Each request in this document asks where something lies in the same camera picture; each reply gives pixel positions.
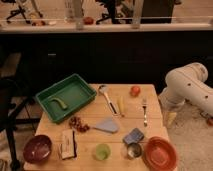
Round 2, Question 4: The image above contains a light blue towel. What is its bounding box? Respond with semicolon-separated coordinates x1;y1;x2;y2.
93;117;119;133

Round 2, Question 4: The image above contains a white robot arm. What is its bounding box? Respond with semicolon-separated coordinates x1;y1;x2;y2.
158;62;213;127

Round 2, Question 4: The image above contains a silver fork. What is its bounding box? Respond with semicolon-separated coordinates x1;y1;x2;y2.
142;98;148;127

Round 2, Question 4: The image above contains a dark maroon bowl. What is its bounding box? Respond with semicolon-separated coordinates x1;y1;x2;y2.
23;135;52;164

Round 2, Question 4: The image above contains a yellow banana piece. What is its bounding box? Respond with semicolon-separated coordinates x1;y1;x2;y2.
117;96;125;117

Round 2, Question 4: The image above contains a red orange bowl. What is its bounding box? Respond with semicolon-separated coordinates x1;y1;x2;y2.
144;137;178;171

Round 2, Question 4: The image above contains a small metal cup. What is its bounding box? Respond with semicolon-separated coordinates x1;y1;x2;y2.
127;143;142;159

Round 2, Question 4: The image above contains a green plastic cup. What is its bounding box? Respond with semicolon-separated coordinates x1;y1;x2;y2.
95;144;111;161

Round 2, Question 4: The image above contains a red object on ledge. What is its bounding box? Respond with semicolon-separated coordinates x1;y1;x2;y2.
83;17;94;25

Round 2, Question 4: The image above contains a red grape cluster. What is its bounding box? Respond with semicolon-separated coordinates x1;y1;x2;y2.
69;116;90;133

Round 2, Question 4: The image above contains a red tomato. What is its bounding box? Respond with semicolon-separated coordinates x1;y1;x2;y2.
130;86;141;97

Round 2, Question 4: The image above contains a green pickle in tray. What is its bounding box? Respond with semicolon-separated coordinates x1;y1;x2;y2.
49;97;68;110

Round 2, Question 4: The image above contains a green plastic tray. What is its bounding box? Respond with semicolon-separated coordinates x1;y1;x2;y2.
36;74;97;124

